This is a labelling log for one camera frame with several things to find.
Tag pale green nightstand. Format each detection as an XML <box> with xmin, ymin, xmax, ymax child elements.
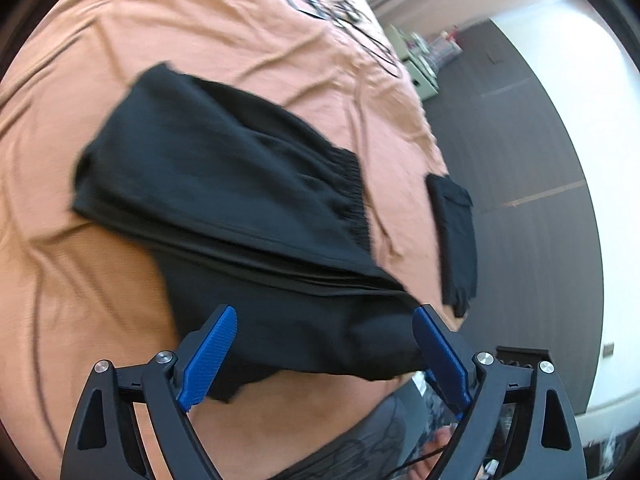
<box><xmin>390</xmin><ymin>25</ymin><xmax>443</xmax><ymax>101</ymax></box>

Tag orange blanket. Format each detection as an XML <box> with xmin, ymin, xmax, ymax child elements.
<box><xmin>0</xmin><ymin>0</ymin><xmax>451</xmax><ymax>480</ymax></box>

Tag folded black pants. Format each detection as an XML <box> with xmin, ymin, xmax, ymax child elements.
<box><xmin>426</xmin><ymin>173</ymin><xmax>478</xmax><ymax>318</ymax></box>

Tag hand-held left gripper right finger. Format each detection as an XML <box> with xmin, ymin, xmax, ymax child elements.
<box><xmin>412</xmin><ymin>305</ymin><xmax>587</xmax><ymax>480</ymax></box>

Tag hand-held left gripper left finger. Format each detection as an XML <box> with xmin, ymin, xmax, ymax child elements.
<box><xmin>60</xmin><ymin>305</ymin><xmax>238</xmax><ymax>480</ymax></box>

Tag striped paper bag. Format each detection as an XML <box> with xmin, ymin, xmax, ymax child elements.
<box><xmin>429</xmin><ymin>26</ymin><xmax>462</xmax><ymax>68</ymax></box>

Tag black pants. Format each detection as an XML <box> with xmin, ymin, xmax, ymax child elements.
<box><xmin>72</xmin><ymin>62</ymin><xmax>426</xmax><ymax>403</ymax></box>
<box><xmin>426</xmin><ymin>173</ymin><xmax>478</xmax><ymax>318</ymax></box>

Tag grey patterned blanket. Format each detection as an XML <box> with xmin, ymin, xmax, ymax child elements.
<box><xmin>280</xmin><ymin>392</ymin><xmax>431</xmax><ymax>480</ymax></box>

